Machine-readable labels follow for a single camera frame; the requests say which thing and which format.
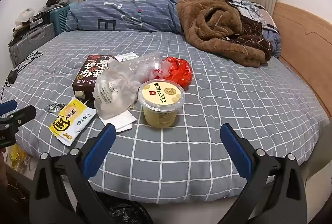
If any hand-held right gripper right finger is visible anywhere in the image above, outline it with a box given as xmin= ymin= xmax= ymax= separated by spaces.
xmin=220 ymin=123 xmax=308 ymax=224

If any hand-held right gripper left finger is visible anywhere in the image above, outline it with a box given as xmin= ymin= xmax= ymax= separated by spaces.
xmin=29 ymin=123 xmax=146 ymax=224

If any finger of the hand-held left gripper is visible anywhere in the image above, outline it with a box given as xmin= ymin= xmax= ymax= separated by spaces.
xmin=0 ymin=105 xmax=37 ymax=136
xmin=0 ymin=100 xmax=17 ymax=117

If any black trash bag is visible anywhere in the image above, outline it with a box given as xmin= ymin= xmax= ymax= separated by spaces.
xmin=102 ymin=194 xmax=155 ymax=224

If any brown chocolate cookie box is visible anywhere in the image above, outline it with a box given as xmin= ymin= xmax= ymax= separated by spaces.
xmin=72 ymin=55 xmax=116 ymax=109

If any yellow lidded yogurt cup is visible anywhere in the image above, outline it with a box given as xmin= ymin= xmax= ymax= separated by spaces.
xmin=137 ymin=79 xmax=185 ymax=128

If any clear bubble wrap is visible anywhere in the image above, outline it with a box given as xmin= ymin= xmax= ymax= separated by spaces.
xmin=110 ymin=51 xmax=162 ymax=77

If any yellow plastic bag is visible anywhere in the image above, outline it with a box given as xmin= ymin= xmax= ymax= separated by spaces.
xmin=6 ymin=144 xmax=34 ymax=173

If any silver foil wrapper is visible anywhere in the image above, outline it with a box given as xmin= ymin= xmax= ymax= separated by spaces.
xmin=44 ymin=102 xmax=68 ymax=113

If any white paper tissue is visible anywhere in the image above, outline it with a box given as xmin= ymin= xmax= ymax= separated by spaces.
xmin=102 ymin=110 xmax=137 ymax=133

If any yellow snack packet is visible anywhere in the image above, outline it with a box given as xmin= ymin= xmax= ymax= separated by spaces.
xmin=49 ymin=97 xmax=97 ymax=147

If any grey suitcase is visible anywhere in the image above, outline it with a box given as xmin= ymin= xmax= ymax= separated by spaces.
xmin=9 ymin=23 xmax=56 ymax=66

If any clear red-print plastic bag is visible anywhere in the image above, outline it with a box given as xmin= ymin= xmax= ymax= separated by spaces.
xmin=135 ymin=58 xmax=170 ymax=86

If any white printed leaflet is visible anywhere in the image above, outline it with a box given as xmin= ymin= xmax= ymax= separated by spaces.
xmin=114 ymin=52 xmax=139 ymax=62

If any white plastic item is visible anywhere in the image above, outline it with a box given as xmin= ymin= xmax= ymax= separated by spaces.
xmin=14 ymin=8 xmax=35 ymax=26

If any red plastic bag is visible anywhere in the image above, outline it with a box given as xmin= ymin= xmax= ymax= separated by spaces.
xmin=162 ymin=56 xmax=193 ymax=88

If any teal suitcase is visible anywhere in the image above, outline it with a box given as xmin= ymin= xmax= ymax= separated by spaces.
xmin=49 ymin=2 xmax=78 ymax=36

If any pile of dark clothes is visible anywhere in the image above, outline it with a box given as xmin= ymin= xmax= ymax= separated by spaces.
xmin=46 ymin=0 xmax=70 ymax=8

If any wooden headboard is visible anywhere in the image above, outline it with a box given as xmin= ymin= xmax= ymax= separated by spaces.
xmin=272 ymin=1 xmax=332 ymax=121

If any brown fleece blanket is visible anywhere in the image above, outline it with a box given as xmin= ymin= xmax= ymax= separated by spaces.
xmin=177 ymin=0 xmax=274 ymax=68

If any blue striped quilt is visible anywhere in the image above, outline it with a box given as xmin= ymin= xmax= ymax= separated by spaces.
xmin=65 ymin=0 xmax=282 ymax=59

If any patterned pillow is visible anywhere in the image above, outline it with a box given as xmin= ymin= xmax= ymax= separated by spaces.
xmin=223 ymin=0 xmax=279 ymax=33

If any black charger cable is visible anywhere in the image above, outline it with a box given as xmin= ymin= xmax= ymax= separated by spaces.
xmin=0 ymin=51 xmax=44 ymax=100

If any white drawstring pouch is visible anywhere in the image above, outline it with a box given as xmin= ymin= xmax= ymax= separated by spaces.
xmin=93 ymin=58 xmax=140 ymax=121

